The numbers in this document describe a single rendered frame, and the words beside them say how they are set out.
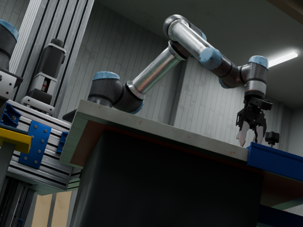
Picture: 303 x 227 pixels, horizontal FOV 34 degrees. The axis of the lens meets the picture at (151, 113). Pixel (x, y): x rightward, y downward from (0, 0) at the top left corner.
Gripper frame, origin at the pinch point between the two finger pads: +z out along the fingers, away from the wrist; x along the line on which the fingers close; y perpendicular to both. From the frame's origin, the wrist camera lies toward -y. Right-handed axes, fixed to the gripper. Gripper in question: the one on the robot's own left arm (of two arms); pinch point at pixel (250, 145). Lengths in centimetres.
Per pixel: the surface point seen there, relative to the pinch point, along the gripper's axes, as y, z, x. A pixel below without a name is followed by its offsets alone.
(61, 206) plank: 713, -91, 15
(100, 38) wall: 742, -439, 29
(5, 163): 11, 26, 77
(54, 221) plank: 702, -62, 21
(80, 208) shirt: -6, 37, 52
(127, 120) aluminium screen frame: -29, 15, 48
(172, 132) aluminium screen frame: -28.8, 15.0, 35.0
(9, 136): 7, 18, 78
